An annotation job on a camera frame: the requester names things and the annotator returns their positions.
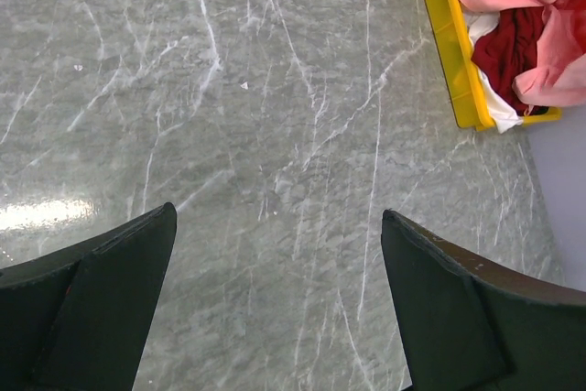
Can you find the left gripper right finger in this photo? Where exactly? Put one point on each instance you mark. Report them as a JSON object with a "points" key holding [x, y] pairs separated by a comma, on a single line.
{"points": [[468, 323]]}

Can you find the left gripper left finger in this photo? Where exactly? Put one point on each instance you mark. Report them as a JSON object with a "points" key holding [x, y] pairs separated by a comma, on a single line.
{"points": [[78, 318]]}

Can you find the pink t shirt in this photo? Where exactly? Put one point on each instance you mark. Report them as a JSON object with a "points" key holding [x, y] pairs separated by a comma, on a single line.
{"points": [[558, 77]]}

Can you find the dark red t shirt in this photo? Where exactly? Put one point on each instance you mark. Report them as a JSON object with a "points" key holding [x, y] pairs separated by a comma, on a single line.
{"points": [[507, 51]]}

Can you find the yellow plastic bin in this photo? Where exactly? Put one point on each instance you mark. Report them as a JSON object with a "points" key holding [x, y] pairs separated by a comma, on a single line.
{"points": [[455, 50]]}

